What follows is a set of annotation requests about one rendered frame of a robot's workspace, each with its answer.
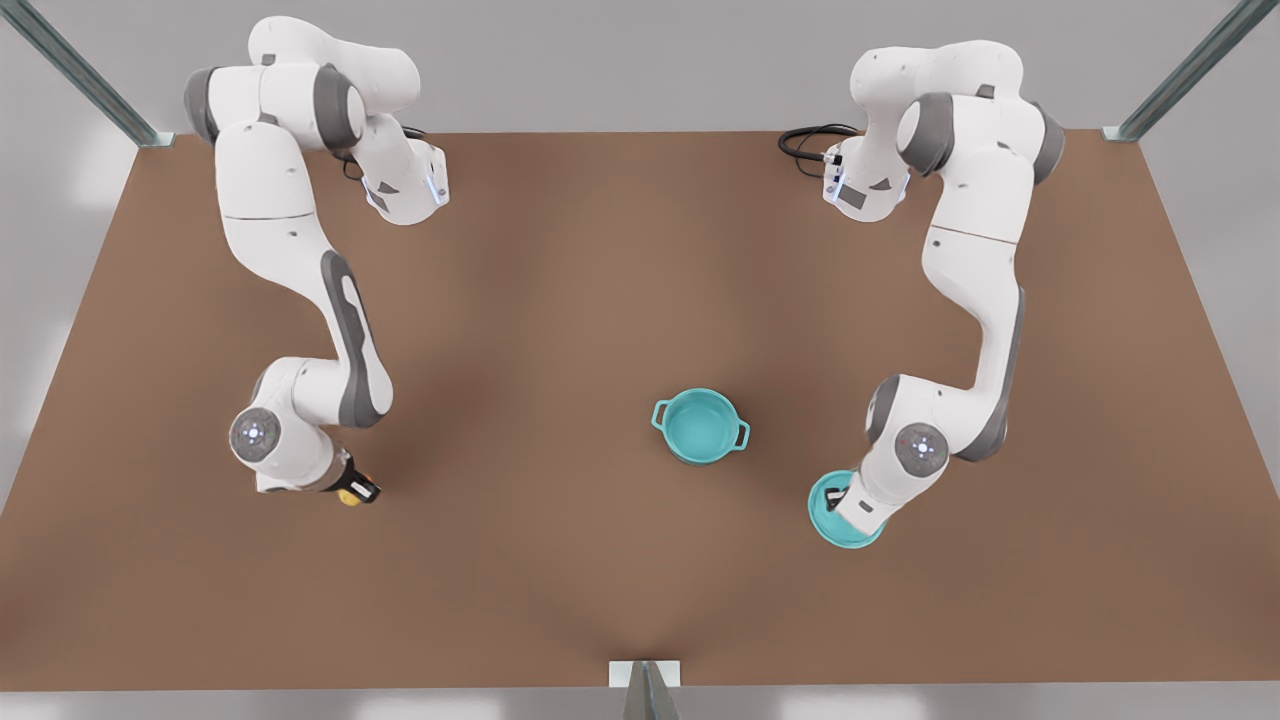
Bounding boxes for silver frame post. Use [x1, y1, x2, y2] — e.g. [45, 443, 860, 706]
[610, 660, 682, 720]
[0, 0, 176, 149]
[1102, 0, 1280, 143]

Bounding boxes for teal pot lid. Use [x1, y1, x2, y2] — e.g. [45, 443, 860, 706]
[808, 470, 886, 550]

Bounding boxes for teal pot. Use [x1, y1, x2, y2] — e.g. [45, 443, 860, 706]
[652, 389, 751, 466]

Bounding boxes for black cable loop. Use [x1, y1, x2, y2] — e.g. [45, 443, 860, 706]
[778, 124, 863, 179]
[340, 126, 429, 182]

